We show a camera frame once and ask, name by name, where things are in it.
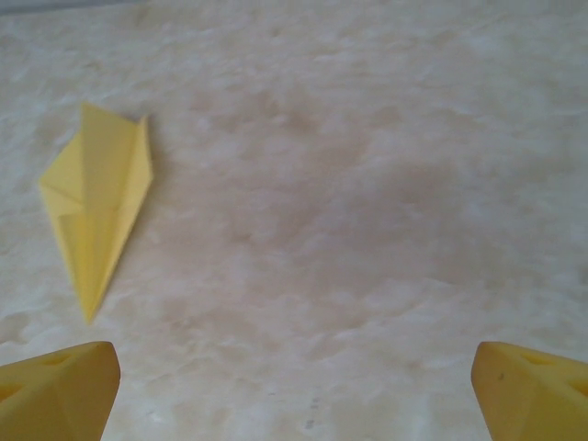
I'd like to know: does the yellow paper sheet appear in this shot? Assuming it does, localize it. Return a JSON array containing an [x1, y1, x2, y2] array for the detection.
[[38, 101, 154, 327]]

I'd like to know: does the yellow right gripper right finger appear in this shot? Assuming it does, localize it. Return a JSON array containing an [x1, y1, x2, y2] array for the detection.
[[469, 340, 588, 441]]

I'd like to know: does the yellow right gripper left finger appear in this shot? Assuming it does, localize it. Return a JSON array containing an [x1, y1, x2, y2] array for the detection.
[[0, 340, 123, 441]]

